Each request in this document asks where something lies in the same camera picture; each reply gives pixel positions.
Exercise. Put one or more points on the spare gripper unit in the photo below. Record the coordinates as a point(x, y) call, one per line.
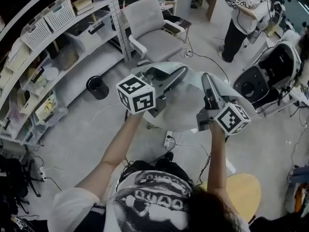
point(21, 222)

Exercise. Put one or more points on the grey office chair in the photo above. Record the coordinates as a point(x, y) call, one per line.
point(157, 40)

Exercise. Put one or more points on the round wooden stool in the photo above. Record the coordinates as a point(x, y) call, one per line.
point(243, 194)

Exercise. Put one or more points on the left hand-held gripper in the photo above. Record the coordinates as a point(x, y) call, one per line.
point(135, 94)

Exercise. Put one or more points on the white power strip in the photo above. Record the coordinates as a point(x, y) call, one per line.
point(43, 173)
point(169, 138)
point(188, 53)

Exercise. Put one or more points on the clear plastic storage box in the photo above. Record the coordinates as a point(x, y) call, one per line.
point(89, 31)
point(64, 55)
point(49, 110)
point(41, 77)

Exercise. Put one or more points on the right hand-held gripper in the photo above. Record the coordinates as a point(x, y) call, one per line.
point(231, 120)

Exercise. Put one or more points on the grey tablecloth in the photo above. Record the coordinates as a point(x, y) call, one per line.
point(183, 98)

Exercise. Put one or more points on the black waste bin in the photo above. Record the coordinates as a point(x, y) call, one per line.
point(97, 88)

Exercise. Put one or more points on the stack of beige books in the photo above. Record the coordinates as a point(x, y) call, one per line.
point(83, 5)

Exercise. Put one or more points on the brown wooden desk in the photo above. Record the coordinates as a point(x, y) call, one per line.
point(212, 1)

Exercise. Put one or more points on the person's left forearm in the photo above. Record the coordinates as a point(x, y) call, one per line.
point(116, 149)

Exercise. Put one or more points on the person's right forearm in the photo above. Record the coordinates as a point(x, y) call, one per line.
point(217, 158)

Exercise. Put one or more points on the white perforated basket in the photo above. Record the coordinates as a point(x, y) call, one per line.
point(36, 34)
point(60, 14)

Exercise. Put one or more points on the small black side table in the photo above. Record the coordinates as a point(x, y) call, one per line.
point(178, 23)

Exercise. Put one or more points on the white metal shelving unit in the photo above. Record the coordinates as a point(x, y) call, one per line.
point(116, 13)

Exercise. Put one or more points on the person's black trousers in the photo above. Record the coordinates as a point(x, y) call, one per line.
point(144, 167)

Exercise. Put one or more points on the black tripod stand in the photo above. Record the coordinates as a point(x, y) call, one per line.
point(31, 180)

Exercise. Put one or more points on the white printed shirt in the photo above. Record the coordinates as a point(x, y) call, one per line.
point(149, 207)

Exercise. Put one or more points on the person's black shoe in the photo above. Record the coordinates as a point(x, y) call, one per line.
point(166, 156)

